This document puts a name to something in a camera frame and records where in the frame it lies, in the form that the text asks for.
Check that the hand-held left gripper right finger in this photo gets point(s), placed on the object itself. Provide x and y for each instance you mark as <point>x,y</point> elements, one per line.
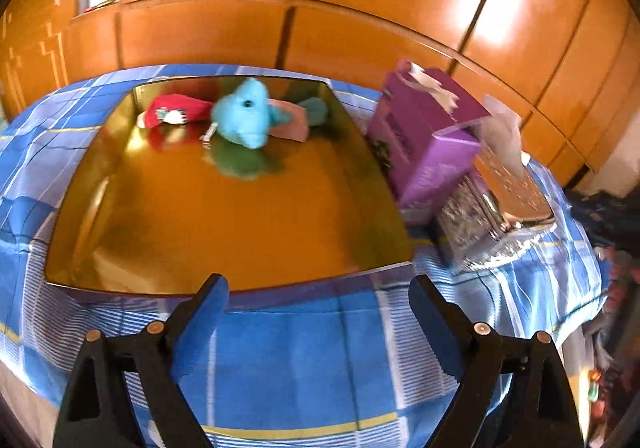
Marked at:
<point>442,333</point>

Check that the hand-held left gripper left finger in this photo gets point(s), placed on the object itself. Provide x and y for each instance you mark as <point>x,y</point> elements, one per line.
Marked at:
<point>197,328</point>

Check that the gold metal tray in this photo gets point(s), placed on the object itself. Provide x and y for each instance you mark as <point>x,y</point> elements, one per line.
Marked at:
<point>225,228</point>

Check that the blue plush dolphin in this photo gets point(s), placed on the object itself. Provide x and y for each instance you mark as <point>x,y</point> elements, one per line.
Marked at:
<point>245,115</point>

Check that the red plush toy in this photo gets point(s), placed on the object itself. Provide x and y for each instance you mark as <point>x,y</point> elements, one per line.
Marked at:
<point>175,106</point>

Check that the pink cloth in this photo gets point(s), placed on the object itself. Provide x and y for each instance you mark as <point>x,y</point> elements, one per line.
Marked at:
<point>292,125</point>

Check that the blue plaid bedsheet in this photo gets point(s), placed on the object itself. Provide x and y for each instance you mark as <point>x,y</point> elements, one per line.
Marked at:
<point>300,353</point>

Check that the silver glitter box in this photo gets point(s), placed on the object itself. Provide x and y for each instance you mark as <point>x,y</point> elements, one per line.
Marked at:
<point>470,223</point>

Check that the purple gift box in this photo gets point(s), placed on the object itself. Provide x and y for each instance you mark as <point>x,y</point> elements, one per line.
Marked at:
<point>430,137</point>

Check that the dark cloth pile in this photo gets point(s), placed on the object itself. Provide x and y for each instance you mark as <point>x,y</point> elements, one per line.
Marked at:
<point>615,223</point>

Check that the white tissue paper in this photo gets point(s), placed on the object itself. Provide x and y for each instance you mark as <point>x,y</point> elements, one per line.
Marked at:
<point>502,132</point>

